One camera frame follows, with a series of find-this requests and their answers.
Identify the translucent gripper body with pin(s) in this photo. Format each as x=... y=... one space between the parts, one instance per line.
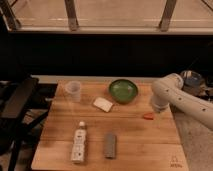
x=158 y=115

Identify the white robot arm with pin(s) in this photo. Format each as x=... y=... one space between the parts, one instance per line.
x=168 y=90

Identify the green ceramic bowl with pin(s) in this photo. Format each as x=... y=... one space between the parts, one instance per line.
x=123 y=91

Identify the round metal object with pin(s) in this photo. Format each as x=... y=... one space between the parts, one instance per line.
x=193 y=82

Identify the grey rectangular block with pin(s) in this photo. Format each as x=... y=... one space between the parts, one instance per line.
x=110 y=146

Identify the wooden cutting board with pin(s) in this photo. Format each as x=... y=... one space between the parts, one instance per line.
x=142 y=145

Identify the white bottle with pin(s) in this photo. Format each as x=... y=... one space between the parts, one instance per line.
x=79 y=144

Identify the clear plastic measuring cup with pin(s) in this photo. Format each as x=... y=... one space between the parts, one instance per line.
x=73 y=89

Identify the black chair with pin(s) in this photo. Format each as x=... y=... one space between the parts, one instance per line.
x=11 y=119

